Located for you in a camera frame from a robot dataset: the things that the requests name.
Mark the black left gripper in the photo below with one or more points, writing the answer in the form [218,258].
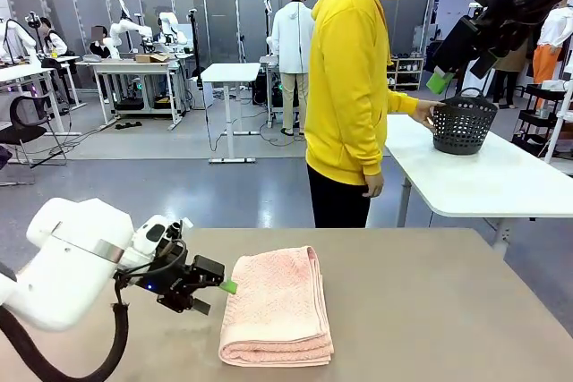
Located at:
[172,288]

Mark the black computer tower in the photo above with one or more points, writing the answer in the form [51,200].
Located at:
[264,89]

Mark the seated person black white jacket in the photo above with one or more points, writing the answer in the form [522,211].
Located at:
[56,44]

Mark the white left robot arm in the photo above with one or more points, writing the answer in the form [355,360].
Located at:
[67,265]

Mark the black perforated plastic basket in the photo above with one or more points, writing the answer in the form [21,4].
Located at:
[463,131]

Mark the person in white jacket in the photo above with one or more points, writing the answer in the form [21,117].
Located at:
[291,33]

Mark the white metal frame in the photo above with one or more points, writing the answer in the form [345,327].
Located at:
[559,127]

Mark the person's left forearm yellow sleeve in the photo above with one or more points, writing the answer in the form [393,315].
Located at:
[400,104]

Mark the person's right hand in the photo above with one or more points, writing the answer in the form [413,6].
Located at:
[375,184]

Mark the white shoe rack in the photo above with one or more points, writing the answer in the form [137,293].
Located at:
[407,73]

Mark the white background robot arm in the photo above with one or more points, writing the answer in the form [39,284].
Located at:
[117,33]
[271,42]
[170,22]
[15,39]

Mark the white standing desk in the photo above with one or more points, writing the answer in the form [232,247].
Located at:
[230,71]

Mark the seated person dark clothes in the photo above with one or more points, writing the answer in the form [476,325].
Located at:
[99,46]

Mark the black power strip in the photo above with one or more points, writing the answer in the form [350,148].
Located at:
[129,124]

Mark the person's right forearm yellow sleeve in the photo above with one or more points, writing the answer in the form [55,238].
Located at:
[369,154]

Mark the black robot controller box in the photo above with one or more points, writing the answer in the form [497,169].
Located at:
[130,104]
[166,103]

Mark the large white table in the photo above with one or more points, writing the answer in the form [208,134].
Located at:
[470,176]

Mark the person's left hand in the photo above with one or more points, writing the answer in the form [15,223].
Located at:
[423,112]

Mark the mannequin with orange trousers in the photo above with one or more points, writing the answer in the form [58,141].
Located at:
[553,28]

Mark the long white workbench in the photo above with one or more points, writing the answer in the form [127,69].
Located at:
[134,64]

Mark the black office chair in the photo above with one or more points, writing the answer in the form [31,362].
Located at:
[27,113]

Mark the pink towel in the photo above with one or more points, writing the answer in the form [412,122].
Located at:
[277,301]

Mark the person in yellow hoodie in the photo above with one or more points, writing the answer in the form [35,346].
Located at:
[344,64]

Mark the black utility cart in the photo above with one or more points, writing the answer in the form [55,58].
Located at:
[537,118]

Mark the cardboard box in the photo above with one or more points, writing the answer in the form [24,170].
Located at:
[150,58]

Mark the black camera stand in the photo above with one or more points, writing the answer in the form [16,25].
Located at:
[195,55]

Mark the person in brown apron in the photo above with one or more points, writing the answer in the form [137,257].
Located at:
[510,82]

